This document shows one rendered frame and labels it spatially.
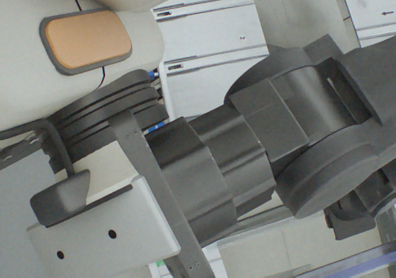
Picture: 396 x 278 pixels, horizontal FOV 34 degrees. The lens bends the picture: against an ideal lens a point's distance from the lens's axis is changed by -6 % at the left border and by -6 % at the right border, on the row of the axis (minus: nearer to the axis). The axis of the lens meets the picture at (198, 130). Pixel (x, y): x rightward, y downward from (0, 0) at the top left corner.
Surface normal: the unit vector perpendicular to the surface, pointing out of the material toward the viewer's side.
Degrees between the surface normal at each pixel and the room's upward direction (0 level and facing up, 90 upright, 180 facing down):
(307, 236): 0
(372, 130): 52
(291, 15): 0
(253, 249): 0
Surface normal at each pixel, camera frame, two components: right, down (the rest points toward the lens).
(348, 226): 0.05, -0.20
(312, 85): 0.26, -0.52
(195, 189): 0.25, -0.02
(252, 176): 0.35, 0.20
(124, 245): -0.47, 0.24
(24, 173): 0.69, -0.34
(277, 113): 0.04, -0.42
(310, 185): -0.58, -0.01
